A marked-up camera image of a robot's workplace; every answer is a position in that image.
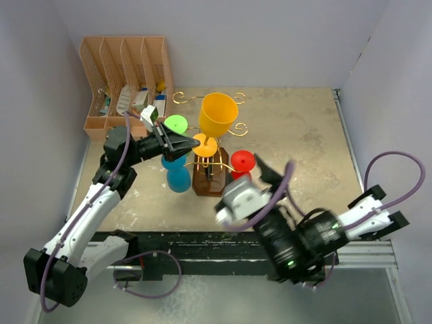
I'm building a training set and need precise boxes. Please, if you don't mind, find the green plastic wine glass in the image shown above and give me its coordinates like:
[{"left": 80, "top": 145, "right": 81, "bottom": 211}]
[{"left": 164, "top": 114, "right": 188, "bottom": 134}]

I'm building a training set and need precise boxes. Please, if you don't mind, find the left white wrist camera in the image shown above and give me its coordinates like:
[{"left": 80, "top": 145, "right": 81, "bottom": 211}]
[{"left": 140, "top": 105, "right": 159, "bottom": 132}]

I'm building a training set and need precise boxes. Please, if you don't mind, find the pink plastic desk organizer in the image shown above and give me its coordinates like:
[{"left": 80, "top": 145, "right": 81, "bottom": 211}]
[{"left": 79, "top": 36, "right": 174, "bottom": 142}]

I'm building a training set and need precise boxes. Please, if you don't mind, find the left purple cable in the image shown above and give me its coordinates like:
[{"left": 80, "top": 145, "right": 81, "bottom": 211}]
[{"left": 39, "top": 109, "right": 142, "bottom": 313}]

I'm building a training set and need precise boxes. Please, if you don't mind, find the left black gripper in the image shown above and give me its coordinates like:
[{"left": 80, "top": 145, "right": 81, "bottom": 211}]
[{"left": 126, "top": 121, "right": 199, "bottom": 167}]

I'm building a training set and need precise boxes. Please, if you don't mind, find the blue plastic wine glass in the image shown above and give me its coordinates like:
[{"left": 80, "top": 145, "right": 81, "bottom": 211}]
[{"left": 161, "top": 155, "right": 191, "bottom": 193}]

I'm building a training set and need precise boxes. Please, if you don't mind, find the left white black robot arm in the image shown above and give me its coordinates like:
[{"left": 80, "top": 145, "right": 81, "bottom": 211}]
[{"left": 24, "top": 123, "right": 200, "bottom": 313}]

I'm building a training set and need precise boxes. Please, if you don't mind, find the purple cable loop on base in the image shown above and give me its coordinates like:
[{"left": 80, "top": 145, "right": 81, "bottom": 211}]
[{"left": 113, "top": 249, "right": 184, "bottom": 300}]

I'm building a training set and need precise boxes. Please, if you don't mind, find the black metal base frame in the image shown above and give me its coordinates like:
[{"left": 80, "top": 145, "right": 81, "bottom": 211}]
[{"left": 113, "top": 232, "right": 275, "bottom": 281}]

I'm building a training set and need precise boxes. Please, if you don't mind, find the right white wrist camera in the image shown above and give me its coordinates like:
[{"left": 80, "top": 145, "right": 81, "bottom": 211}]
[{"left": 215, "top": 175, "right": 264, "bottom": 225}]

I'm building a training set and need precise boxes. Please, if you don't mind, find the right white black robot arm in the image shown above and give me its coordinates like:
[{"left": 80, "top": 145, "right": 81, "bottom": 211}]
[{"left": 252, "top": 185, "right": 409, "bottom": 287}]

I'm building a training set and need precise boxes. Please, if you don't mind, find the red plastic wine glass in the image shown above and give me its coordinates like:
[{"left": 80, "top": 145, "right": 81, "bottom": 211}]
[{"left": 230, "top": 150, "right": 256, "bottom": 180}]

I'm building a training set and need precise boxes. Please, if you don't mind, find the yellow plastic wine glass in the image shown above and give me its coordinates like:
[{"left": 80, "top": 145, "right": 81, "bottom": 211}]
[{"left": 192, "top": 92, "right": 239, "bottom": 158}]

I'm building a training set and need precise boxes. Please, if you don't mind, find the gold wire wine glass rack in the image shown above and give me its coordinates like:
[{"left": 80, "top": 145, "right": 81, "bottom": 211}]
[{"left": 187, "top": 92, "right": 248, "bottom": 196}]

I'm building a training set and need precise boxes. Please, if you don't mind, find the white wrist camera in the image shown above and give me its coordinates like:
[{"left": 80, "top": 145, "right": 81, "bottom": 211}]
[
  {"left": 215, "top": 175, "right": 264, "bottom": 225},
  {"left": 140, "top": 105, "right": 159, "bottom": 132}
]

